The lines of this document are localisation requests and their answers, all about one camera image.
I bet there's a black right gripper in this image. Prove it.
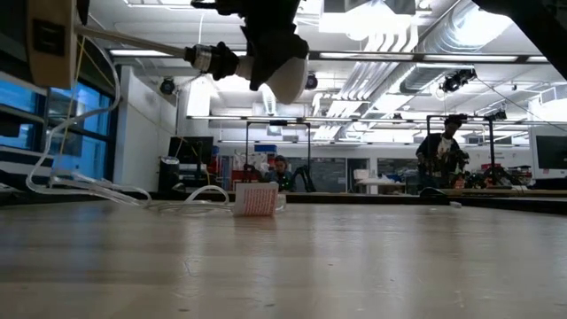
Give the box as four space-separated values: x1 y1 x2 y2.
190 0 310 92

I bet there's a white lightbulb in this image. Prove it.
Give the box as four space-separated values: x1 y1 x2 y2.
233 55 310 105

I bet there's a wooden lamp with black socket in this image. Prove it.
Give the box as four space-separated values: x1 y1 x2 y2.
25 0 243 89

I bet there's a seated person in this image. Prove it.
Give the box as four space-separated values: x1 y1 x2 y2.
264 154 294 193

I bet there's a red storage box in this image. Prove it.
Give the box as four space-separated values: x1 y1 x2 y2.
229 167 263 192

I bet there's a black monitor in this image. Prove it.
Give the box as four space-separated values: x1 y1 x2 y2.
167 136 214 166

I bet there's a blue glass window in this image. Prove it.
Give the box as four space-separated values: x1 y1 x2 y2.
0 79 114 187

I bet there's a black cylindrical bin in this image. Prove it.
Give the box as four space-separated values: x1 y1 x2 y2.
158 155 181 195

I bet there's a black ceiling spotlight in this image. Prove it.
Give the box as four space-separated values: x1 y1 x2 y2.
439 67 478 94

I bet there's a standing person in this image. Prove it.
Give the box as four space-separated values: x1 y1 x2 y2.
415 113 470 191

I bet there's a white framed monitor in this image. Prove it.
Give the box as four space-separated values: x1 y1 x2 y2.
529 126 567 181

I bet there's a black ceiling light rail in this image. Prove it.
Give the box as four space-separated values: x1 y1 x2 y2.
108 48 550 64

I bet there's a clear lamp cable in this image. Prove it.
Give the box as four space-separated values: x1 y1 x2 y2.
25 37 236 218

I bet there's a silver ventilation duct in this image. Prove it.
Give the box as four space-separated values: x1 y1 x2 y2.
400 63 478 95

